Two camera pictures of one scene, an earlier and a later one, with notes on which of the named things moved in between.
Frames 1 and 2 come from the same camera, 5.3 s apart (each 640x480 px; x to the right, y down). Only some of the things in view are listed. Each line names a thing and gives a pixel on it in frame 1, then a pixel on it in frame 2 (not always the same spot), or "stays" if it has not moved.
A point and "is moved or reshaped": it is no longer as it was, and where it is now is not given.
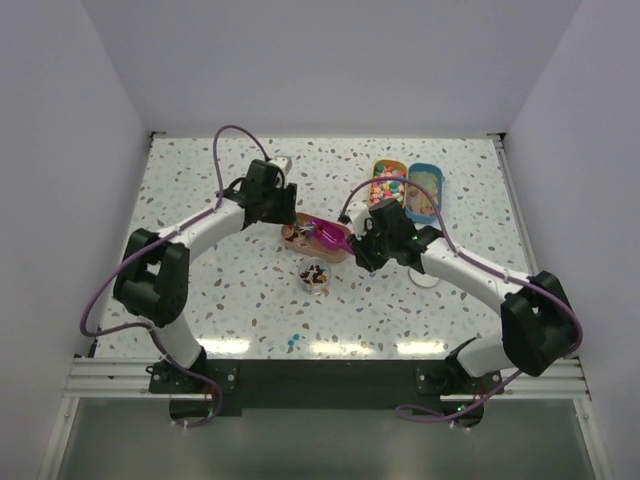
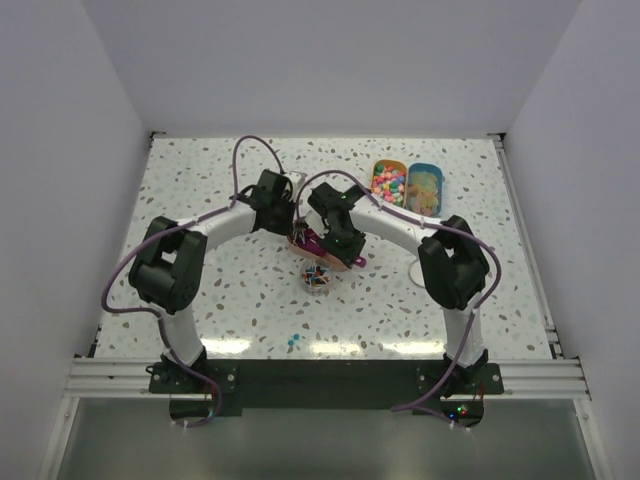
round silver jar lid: (424, 280) stays
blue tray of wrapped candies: (418, 206) stays
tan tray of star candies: (388, 190) stays
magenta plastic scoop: (332, 234) is moved or reshaped
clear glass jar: (314, 274) stays
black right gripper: (362, 256) to (345, 255)
